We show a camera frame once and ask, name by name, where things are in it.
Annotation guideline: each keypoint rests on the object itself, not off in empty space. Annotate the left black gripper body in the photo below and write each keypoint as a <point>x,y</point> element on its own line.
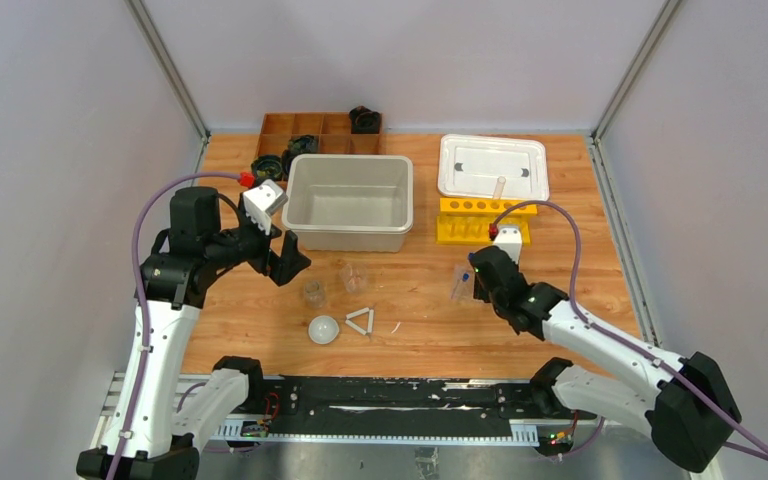
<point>276,258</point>

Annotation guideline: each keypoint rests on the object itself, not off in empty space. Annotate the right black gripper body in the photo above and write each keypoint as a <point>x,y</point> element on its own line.
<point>481,293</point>

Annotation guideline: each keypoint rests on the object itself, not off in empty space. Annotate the blue capped tube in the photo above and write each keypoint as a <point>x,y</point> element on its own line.
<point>460,286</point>

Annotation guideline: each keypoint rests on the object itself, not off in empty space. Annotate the small clear glass jar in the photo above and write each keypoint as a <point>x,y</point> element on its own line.
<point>314,294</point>

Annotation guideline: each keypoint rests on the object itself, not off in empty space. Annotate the clear glass beaker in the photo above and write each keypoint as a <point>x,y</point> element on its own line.
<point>354,277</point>

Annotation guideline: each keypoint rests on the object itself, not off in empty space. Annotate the white plastic bin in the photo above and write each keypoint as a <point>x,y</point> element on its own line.
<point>352,203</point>

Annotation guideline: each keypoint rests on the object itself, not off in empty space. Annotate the clear test tube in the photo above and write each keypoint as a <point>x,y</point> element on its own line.
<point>499,188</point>

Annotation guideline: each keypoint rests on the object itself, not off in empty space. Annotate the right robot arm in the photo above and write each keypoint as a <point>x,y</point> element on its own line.
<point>682,404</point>

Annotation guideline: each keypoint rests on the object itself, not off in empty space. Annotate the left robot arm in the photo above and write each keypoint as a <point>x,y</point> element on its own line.
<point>208,236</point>

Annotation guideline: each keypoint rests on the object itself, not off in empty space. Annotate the clear acrylic tube rack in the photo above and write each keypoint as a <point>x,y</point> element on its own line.
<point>468,293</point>

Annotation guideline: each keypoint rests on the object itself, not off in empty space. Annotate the yellow test tube rack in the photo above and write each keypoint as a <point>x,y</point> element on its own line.
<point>466,221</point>

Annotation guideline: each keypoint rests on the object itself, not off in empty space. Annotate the white round dish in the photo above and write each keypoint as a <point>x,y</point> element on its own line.
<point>323,330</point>

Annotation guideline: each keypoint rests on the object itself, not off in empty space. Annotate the white clay triangle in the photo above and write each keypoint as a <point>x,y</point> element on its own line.
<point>362,321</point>

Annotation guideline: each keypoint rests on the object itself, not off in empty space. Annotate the black round lens part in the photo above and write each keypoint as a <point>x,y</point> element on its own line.
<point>287,158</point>
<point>304,144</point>
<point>268,167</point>
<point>364,121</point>

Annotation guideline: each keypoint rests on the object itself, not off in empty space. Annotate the white bin lid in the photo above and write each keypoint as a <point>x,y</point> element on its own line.
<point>469,166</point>

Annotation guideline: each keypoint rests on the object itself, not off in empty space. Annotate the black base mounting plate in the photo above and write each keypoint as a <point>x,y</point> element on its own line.
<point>402,407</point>

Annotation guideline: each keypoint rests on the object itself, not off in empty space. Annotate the wooden compartment tray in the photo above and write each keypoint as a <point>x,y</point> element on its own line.
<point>286,135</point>

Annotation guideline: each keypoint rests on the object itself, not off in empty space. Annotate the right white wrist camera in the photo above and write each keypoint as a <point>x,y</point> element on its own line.
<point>509,239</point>

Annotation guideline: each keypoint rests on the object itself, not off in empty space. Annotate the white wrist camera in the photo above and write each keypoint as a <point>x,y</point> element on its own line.
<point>509,239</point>
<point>260,203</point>

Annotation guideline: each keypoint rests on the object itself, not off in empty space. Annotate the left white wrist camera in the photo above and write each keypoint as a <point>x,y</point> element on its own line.
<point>260,203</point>

